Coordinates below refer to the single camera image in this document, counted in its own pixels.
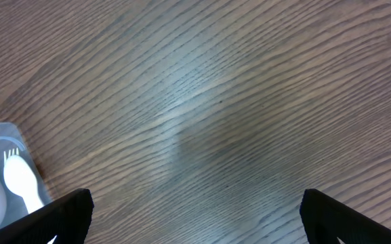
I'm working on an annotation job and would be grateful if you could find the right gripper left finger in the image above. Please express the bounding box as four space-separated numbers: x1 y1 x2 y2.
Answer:
0 188 94 244

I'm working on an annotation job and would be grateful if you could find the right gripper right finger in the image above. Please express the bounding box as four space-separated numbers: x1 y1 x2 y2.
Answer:
300 189 391 244

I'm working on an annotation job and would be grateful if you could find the white spoon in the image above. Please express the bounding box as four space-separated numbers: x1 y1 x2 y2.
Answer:
3 155 45 214

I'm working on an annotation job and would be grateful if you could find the yellow fork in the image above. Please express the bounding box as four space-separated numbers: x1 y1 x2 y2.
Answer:
3 148 19 161

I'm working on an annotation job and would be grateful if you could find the clear plastic container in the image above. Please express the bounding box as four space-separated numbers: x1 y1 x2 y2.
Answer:
0 122 52 229

